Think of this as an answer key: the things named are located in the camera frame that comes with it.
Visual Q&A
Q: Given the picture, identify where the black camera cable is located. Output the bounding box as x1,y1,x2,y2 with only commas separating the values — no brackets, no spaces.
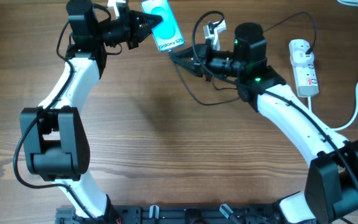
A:
191,11,358,224
12,2,111,223

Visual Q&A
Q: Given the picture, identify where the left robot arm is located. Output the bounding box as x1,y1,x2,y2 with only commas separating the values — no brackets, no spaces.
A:
15,1,163,223

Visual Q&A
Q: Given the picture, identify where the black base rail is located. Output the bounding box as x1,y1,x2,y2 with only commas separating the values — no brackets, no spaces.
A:
55,203,282,224

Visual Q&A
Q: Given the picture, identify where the teal Galaxy smartphone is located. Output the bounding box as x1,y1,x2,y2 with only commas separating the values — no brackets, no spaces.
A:
141,0,185,52

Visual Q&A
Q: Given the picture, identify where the left black camera cable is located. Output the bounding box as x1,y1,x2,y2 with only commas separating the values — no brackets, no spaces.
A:
12,2,111,223

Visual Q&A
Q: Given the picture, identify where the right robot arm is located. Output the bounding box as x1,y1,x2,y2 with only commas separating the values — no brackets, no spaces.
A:
170,23,358,223

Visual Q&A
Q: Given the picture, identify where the black USB charger cable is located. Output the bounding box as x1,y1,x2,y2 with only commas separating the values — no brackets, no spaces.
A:
167,11,318,106

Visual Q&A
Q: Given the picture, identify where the white power strip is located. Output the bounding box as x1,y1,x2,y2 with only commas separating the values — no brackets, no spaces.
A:
288,39,319,98

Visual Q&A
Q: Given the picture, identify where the right black camera cable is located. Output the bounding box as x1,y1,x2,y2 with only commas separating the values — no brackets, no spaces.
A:
191,11,358,224

